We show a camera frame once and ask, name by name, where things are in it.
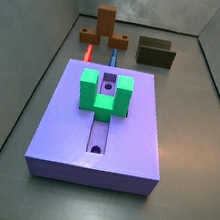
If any brown T-shaped block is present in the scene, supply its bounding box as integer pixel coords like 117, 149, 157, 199
79, 4, 129, 51

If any purple slotted base board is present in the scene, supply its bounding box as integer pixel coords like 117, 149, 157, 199
25, 59, 160, 195

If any green U-shaped block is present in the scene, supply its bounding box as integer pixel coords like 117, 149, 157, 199
79, 69, 134, 123

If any blue peg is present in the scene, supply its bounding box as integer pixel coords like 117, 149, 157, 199
109, 48, 118, 67

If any red peg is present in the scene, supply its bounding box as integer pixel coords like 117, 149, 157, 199
83, 45, 93, 62

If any black U-channel bracket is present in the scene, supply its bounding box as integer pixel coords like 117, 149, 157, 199
136, 36, 176, 69

